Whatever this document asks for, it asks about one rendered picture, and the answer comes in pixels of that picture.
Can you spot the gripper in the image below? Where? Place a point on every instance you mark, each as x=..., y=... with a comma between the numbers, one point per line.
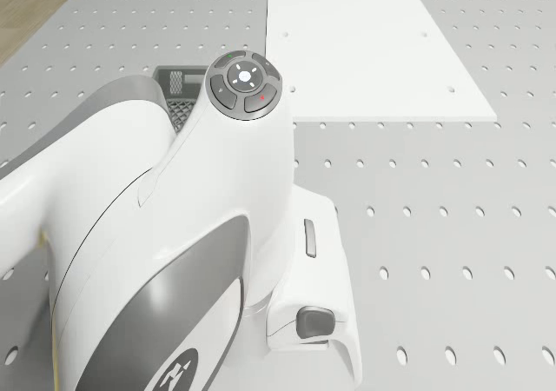
x=321, y=278

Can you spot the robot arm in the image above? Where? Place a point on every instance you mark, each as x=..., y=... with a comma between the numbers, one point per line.
x=130, y=200

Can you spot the white board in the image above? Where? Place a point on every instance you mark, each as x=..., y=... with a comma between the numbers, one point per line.
x=369, y=61

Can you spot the dark grey basket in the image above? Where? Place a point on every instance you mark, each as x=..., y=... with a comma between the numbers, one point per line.
x=174, y=81

